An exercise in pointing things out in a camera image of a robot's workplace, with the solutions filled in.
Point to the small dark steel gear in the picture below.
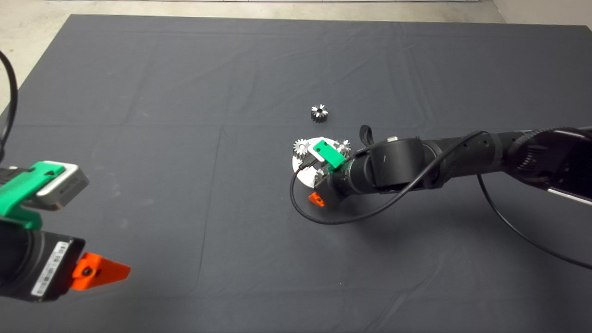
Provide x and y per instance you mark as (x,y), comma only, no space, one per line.
(319,113)

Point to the round metal plate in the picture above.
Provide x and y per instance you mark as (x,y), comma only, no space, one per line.
(307,178)

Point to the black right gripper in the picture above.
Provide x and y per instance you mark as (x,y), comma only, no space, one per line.
(337,182)

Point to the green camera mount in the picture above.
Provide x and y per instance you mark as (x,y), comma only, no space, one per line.
(21,194)
(330,155)

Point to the small bright steel gear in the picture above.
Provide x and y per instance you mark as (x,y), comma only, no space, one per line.
(302,149)
(343,147)

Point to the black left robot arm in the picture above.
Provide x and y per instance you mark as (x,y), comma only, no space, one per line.
(11,259)

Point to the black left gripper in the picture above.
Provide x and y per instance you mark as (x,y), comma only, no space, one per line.
(53,268)

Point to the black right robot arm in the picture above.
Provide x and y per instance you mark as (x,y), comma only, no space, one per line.
(397,162)

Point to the green left camera mount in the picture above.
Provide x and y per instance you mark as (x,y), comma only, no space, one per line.
(21,194)

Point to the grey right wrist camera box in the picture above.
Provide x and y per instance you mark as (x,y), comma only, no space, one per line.
(319,157)

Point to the green right camera mount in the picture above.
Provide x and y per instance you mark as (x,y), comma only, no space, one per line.
(330,155)

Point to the dark grey table cloth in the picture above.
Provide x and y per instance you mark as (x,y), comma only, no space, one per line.
(185,185)

